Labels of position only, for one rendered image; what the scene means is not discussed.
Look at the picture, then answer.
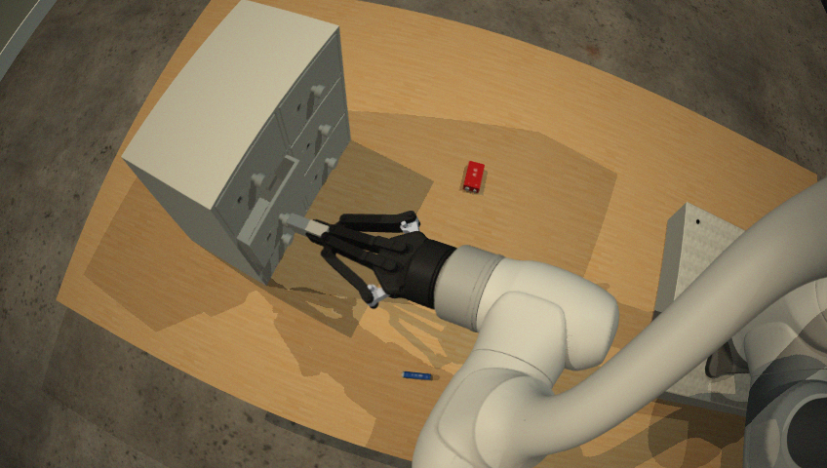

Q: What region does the red nine-volt battery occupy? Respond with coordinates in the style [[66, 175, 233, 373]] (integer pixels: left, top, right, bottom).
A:
[[463, 161, 485, 193]]

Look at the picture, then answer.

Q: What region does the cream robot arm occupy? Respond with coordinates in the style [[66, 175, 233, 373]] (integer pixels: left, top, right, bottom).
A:
[[412, 176, 827, 468]]

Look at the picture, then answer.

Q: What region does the blue aaa battery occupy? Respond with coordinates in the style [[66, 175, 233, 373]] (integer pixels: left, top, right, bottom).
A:
[[401, 371, 431, 380]]

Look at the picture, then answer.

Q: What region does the small grey chest of drawers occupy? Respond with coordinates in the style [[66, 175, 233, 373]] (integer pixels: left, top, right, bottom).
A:
[[121, 0, 351, 286]]

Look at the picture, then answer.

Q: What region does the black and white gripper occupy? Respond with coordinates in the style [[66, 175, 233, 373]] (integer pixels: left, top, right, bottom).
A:
[[286, 211, 457, 310]]

